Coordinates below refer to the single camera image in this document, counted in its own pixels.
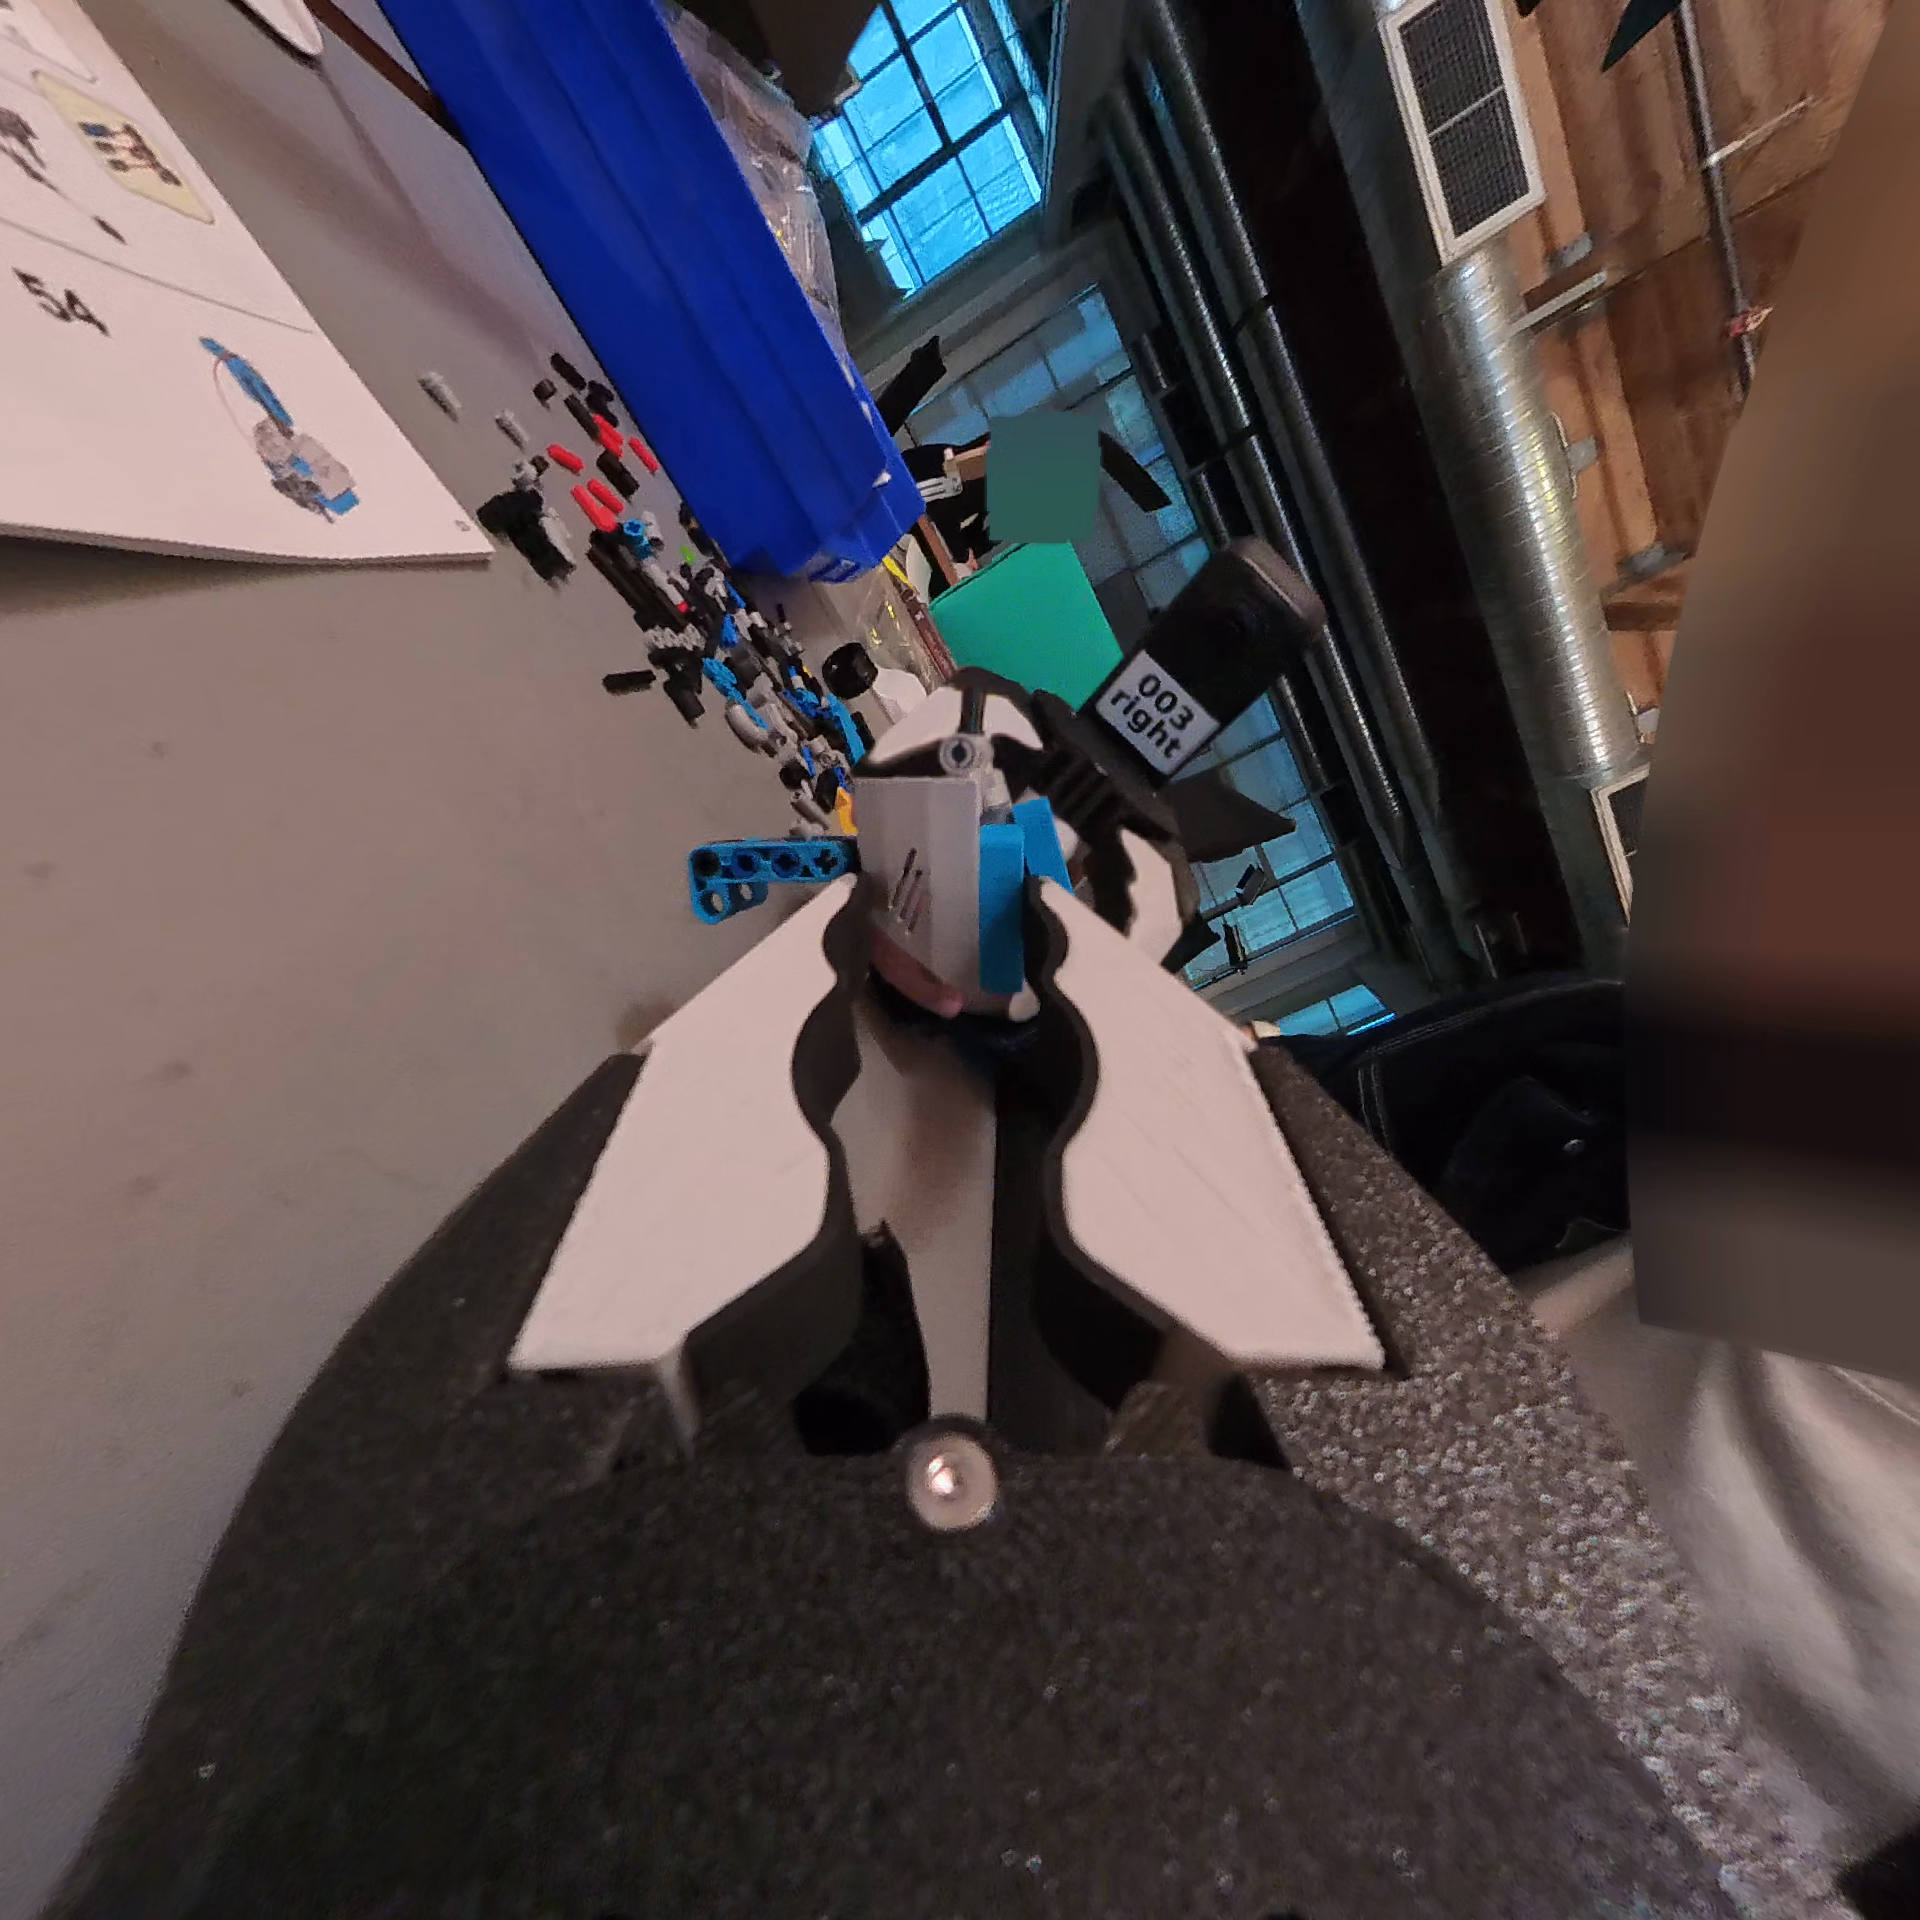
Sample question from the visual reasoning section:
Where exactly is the black perforated pad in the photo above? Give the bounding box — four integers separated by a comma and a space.
982, 1036, 1119, 1450

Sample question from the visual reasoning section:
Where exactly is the teal felt bag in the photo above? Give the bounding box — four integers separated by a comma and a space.
930, 539, 1130, 712

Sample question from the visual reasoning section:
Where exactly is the white air vent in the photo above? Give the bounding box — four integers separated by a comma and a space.
1375, 0, 1549, 265

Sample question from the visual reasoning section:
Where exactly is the grey panel brick assembly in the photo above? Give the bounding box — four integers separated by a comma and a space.
687, 732, 1074, 1024

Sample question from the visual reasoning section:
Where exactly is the grey desk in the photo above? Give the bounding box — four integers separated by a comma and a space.
0, 0, 968, 1920

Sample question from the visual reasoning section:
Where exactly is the clear plastic bags bundle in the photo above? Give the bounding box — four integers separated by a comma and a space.
661, 0, 845, 320

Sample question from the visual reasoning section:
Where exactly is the silver ventilation duct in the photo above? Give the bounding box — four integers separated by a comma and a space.
1416, 246, 1666, 797

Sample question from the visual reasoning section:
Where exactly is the blue plastic bin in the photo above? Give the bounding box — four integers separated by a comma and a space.
374, 0, 927, 584

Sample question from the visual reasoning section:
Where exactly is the pile of small brick parts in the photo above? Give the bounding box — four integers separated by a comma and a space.
420, 352, 882, 842

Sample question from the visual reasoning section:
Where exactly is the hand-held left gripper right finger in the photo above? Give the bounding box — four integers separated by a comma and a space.
1020, 882, 1386, 1369

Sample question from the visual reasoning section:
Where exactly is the instruction booklet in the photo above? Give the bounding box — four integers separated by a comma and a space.
0, 0, 496, 568

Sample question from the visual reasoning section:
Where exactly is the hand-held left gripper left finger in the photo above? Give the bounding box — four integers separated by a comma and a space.
508, 874, 880, 1378

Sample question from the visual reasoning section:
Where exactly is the person's right hand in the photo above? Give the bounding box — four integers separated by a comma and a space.
867, 937, 968, 1022

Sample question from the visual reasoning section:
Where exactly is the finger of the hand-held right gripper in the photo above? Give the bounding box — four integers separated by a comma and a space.
867, 678, 1055, 784
1092, 829, 1192, 964

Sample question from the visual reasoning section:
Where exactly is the person's white shirt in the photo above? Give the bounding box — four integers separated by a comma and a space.
1500, 1245, 1920, 1869

